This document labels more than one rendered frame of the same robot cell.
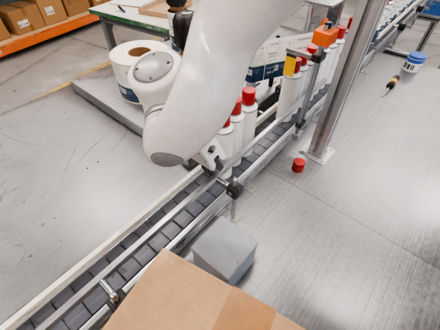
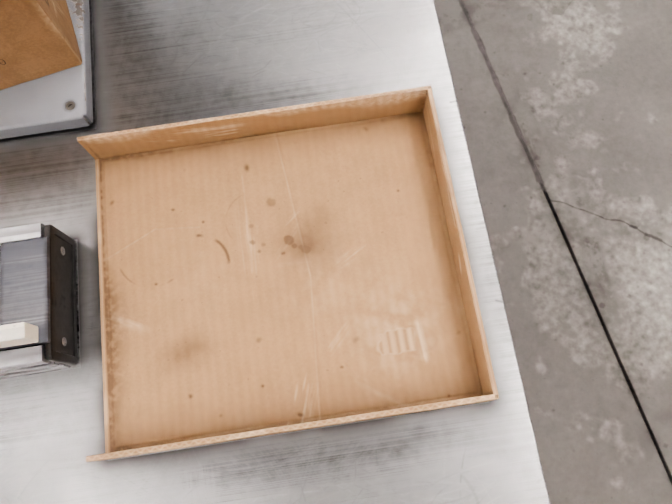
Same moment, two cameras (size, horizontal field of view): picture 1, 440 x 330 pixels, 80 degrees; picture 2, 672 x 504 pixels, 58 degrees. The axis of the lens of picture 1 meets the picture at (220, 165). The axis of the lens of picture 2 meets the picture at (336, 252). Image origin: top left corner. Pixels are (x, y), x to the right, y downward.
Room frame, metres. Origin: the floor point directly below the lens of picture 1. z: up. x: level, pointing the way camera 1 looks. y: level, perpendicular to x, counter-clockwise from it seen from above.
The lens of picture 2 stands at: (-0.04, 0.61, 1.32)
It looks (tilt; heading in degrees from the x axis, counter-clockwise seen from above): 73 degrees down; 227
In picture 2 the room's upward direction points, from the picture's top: 6 degrees counter-clockwise
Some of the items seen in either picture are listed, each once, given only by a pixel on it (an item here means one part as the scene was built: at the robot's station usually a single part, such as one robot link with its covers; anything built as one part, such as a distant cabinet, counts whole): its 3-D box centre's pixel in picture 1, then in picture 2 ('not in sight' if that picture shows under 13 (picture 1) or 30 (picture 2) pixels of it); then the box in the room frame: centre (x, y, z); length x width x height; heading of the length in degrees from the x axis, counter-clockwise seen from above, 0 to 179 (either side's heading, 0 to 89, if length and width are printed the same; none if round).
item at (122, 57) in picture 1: (144, 71); not in sight; (0.89, 0.27, 0.95); 0.20 x 0.20 x 0.14
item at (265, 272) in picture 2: not in sight; (275, 264); (-0.10, 0.47, 0.85); 0.30 x 0.26 x 0.04; 140
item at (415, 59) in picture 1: (414, 61); not in sight; (1.15, -0.88, 0.87); 0.07 x 0.07 x 0.07
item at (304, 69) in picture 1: (296, 84); not in sight; (0.75, -0.24, 0.98); 0.05 x 0.05 x 0.20
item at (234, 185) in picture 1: (226, 196); not in sight; (0.37, -0.02, 0.91); 0.07 x 0.03 x 0.16; 50
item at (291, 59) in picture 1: (289, 65); not in sight; (0.65, -0.18, 1.09); 0.03 x 0.01 x 0.06; 50
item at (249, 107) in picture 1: (245, 124); not in sight; (0.55, -0.07, 0.98); 0.05 x 0.05 x 0.20
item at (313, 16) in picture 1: (317, 37); not in sight; (1.05, -0.38, 1.01); 0.14 x 0.13 x 0.26; 140
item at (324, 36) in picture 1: (299, 85); not in sight; (0.64, -0.22, 1.05); 0.10 x 0.04 x 0.33; 50
